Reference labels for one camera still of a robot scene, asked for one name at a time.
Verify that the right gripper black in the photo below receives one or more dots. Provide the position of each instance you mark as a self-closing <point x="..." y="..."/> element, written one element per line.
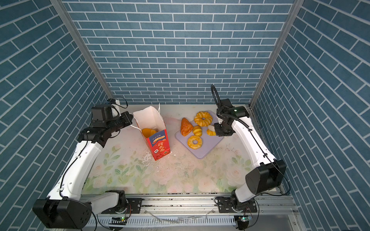
<point x="218" y="132"/>

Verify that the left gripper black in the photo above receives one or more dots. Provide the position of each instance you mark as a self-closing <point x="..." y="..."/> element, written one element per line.
<point x="127" y="121"/>

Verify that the round striped fake bun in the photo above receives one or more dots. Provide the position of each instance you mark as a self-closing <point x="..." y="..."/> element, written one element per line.
<point x="211" y="133"/>

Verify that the oval golden fake bread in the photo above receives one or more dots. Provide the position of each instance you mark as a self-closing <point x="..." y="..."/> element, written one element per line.
<point x="148" y="132"/>

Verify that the red white paper bag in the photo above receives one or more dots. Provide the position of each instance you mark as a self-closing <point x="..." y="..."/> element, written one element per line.
<point x="151" y="118"/>

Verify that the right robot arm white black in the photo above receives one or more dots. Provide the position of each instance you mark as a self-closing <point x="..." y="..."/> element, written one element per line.
<point x="267" y="173"/>

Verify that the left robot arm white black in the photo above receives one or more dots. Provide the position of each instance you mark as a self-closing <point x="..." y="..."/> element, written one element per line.
<point x="63" y="208"/>

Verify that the small striped fake bun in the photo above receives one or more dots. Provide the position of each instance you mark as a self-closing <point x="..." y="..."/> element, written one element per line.
<point x="197" y="131"/>

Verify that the brown fake croissant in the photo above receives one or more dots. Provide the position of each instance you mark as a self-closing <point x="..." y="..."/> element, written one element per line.
<point x="186" y="127"/>

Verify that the glazed fake donut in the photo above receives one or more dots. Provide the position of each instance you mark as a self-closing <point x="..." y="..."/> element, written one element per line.
<point x="195" y="142"/>

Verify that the lavender plastic tray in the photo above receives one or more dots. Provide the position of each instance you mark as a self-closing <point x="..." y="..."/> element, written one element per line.
<point x="209" y="142"/>

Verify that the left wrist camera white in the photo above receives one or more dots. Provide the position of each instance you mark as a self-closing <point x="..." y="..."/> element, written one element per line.
<point x="115" y="106"/>

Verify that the large ring-shaped fake bread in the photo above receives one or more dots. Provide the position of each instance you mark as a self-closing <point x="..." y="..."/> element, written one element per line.
<point x="203" y="119"/>

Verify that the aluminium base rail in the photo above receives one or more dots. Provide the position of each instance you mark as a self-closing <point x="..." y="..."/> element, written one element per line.
<point x="195" y="210"/>

